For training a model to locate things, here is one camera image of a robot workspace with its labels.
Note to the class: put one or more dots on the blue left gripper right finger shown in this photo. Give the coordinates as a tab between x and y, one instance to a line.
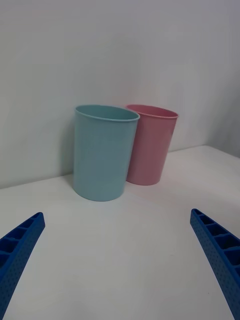
220	257

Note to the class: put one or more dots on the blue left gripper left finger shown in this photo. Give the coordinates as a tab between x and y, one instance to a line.
17	252

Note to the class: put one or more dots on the pink plastic bin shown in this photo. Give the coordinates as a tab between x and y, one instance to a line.
152	150

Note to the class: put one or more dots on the pale blue plastic bin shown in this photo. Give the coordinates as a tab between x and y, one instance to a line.
102	155

